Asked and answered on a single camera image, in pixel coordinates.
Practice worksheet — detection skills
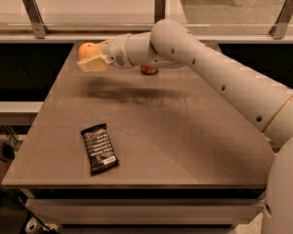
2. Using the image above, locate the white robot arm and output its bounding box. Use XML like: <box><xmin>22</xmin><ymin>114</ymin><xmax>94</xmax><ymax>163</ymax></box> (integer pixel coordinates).
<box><xmin>77</xmin><ymin>19</ymin><xmax>293</xmax><ymax>234</ymax></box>

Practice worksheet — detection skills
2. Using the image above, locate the middle metal railing bracket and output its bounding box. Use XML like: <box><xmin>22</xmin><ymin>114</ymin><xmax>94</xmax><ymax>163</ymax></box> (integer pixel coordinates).
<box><xmin>154</xmin><ymin>0</ymin><xmax>166</xmax><ymax>22</ymax></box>

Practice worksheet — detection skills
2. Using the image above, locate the right metal railing bracket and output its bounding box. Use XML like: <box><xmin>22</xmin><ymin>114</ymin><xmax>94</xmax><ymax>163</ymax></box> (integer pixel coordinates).
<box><xmin>269</xmin><ymin>0</ymin><xmax>293</xmax><ymax>40</ymax></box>

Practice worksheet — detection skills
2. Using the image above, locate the black snack bar wrapper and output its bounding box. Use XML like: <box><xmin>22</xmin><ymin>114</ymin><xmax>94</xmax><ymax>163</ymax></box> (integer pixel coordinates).
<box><xmin>80</xmin><ymin>124</ymin><xmax>118</xmax><ymax>176</ymax></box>

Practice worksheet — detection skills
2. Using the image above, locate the glass railing panel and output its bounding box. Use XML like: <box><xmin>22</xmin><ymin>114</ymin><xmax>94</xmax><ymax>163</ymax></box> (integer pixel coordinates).
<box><xmin>0</xmin><ymin>0</ymin><xmax>284</xmax><ymax>35</ymax></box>

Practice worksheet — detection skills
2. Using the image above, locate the left metal railing bracket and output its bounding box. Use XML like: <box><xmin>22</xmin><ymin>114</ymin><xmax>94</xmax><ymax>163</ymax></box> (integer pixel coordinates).
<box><xmin>21</xmin><ymin>0</ymin><xmax>49</xmax><ymax>39</ymax></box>

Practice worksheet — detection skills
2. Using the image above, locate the dark round stool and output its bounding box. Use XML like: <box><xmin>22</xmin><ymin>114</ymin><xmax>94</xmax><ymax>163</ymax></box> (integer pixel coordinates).
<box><xmin>0</xmin><ymin>142</ymin><xmax>16</xmax><ymax>183</ymax></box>

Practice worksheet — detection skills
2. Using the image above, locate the orange fruit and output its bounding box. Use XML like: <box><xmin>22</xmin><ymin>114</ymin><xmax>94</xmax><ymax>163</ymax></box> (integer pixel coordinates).
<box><xmin>77</xmin><ymin>42</ymin><xmax>101</xmax><ymax>60</ymax></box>

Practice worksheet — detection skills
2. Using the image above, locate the white tape roll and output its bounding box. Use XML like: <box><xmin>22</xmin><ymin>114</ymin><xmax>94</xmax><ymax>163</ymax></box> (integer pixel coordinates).
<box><xmin>24</xmin><ymin>219</ymin><xmax>43</xmax><ymax>234</ymax></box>

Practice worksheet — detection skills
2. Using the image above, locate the red cola can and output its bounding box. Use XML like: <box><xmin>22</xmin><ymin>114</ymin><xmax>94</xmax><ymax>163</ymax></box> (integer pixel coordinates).
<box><xmin>141</xmin><ymin>65</ymin><xmax>158</xmax><ymax>75</ymax></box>

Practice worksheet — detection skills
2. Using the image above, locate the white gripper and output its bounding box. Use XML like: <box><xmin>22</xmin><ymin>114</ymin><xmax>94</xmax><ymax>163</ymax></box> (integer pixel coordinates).
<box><xmin>77</xmin><ymin>34</ymin><xmax>133</xmax><ymax>72</ymax></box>

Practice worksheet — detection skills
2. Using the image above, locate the metal railing bracket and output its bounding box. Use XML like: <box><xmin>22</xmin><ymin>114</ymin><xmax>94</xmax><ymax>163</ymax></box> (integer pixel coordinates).
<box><xmin>154</xmin><ymin>0</ymin><xmax>166</xmax><ymax>22</ymax></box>
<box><xmin>269</xmin><ymin>0</ymin><xmax>293</xmax><ymax>40</ymax></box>
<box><xmin>21</xmin><ymin>0</ymin><xmax>49</xmax><ymax>39</ymax></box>

